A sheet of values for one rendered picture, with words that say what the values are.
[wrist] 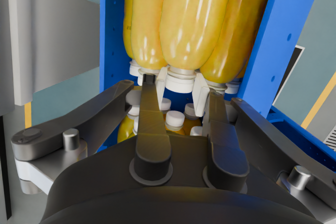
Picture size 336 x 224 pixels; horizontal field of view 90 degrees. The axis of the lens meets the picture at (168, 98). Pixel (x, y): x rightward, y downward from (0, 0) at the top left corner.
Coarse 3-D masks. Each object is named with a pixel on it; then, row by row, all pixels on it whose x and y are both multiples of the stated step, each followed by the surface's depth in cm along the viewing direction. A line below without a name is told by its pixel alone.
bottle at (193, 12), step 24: (168, 0) 17; (192, 0) 16; (216, 0) 16; (168, 24) 18; (192, 24) 17; (216, 24) 18; (168, 48) 19; (192, 48) 18; (168, 72) 21; (192, 72) 21
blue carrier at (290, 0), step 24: (120, 0) 30; (288, 0) 14; (312, 0) 17; (120, 24) 31; (264, 24) 15; (288, 24) 16; (120, 48) 33; (264, 48) 15; (288, 48) 17; (120, 72) 35; (264, 72) 17; (168, 96) 46; (240, 96) 17; (264, 96) 18
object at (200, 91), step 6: (198, 72) 22; (198, 78) 19; (198, 84) 18; (204, 84) 16; (192, 90) 22; (198, 90) 17; (204, 90) 15; (192, 96) 21; (198, 96) 16; (204, 96) 16; (198, 102) 16; (204, 102) 16; (198, 108) 16; (198, 114) 16
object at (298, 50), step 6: (294, 48) 115; (300, 48) 115; (294, 54) 116; (300, 54) 116; (294, 60) 118; (288, 66) 119; (294, 66) 119; (288, 72) 121; (282, 78) 122; (282, 84) 124; (276, 96) 128
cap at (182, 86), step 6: (168, 78) 22; (174, 78) 21; (168, 84) 22; (174, 84) 21; (180, 84) 21; (186, 84) 21; (192, 84) 22; (174, 90) 21; (180, 90) 21; (186, 90) 22
